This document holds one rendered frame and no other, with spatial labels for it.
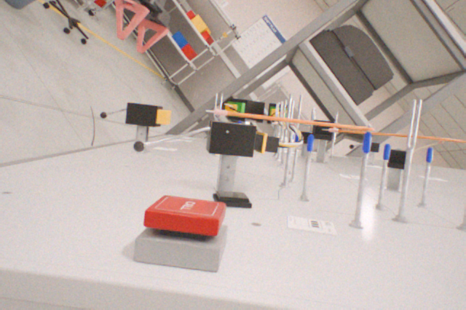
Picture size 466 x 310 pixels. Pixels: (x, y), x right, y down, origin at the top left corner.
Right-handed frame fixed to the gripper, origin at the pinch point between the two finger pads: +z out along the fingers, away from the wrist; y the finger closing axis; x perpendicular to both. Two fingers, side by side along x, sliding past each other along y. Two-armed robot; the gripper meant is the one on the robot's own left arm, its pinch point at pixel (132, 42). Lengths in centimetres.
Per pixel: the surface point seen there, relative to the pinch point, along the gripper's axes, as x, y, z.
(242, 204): -38, -35, 15
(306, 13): 71, 725, -269
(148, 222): -35, -54, 16
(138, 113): -8.7, -2.5, 12.7
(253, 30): 156, 722, -199
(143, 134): -10.7, -0.6, 16.5
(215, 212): -38, -52, 14
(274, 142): -38.1, -27.5, 7.6
